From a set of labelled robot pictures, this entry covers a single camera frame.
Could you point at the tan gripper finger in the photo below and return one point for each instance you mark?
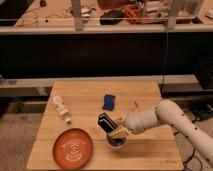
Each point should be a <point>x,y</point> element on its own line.
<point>119,133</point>
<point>118,121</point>

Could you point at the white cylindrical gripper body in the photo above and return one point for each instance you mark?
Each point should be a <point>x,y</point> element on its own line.
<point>138,122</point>

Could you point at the black whiteboard eraser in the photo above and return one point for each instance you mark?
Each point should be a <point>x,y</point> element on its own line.
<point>106,123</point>

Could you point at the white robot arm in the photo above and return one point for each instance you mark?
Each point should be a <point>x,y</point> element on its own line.
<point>166,112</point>

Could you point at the blue rectangular block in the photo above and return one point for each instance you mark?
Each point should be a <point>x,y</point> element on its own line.
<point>109,102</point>

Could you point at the orange plate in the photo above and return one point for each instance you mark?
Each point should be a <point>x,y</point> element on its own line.
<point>72,149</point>

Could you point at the clear plastic bottle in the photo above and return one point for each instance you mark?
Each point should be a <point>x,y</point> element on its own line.
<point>62,109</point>

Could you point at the black object on bench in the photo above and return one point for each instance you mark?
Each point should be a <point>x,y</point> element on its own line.
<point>112,17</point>

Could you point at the orange tool on bench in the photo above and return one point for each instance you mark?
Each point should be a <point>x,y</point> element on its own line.
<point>132,14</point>

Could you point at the grey metal post right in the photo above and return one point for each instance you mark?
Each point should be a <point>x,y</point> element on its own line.
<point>173,13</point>

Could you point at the grey metal post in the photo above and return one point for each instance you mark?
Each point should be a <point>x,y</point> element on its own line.
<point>173,13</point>
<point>78,21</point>

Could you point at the grey metal post left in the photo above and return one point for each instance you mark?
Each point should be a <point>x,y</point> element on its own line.
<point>78,21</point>

